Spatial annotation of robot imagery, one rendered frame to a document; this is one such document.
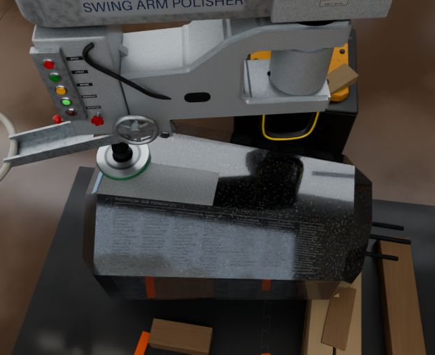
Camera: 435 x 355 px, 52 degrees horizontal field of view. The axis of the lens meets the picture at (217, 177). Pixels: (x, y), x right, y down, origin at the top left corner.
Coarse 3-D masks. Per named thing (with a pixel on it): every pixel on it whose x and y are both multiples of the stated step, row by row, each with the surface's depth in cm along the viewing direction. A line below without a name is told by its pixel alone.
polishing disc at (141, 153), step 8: (144, 144) 183; (104, 152) 181; (112, 152) 181; (136, 152) 181; (144, 152) 181; (104, 160) 179; (112, 160) 179; (136, 160) 179; (144, 160) 179; (104, 168) 177; (112, 168) 177; (120, 168) 177; (128, 168) 177; (136, 168) 177; (112, 176) 176; (120, 176) 175; (128, 176) 176
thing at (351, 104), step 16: (352, 32) 239; (352, 48) 233; (352, 64) 226; (352, 96) 215; (336, 112) 212; (352, 112) 210; (240, 128) 232; (256, 128) 231; (272, 128) 230; (288, 128) 228; (304, 128) 226; (320, 128) 224; (336, 128) 222; (304, 144) 238; (320, 144) 235; (336, 144) 233
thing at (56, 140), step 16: (48, 128) 171; (64, 128) 172; (176, 128) 159; (32, 144) 175; (48, 144) 173; (64, 144) 164; (80, 144) 163; (96, 144) 164; (16, 160) 169; (32, 160) 170
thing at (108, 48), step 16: (48, 32) 117; (64, 32) 117; (80, 32) 117; (96, 32) 117; (112, 32) 124; (64, 48) 118; (80, 48) 119; (96, 48) 119; (112, 48) 123; (80, 64) 124; (112, 64) 125; (80, 80) 129; (96, 80) 129; (112, 80) 130; (80, 96) 135; (112, 96) 135; (96, 112) 141; (112, 112) 142; (128, 112) 143; (80, 128) 148; (96, 128) 148
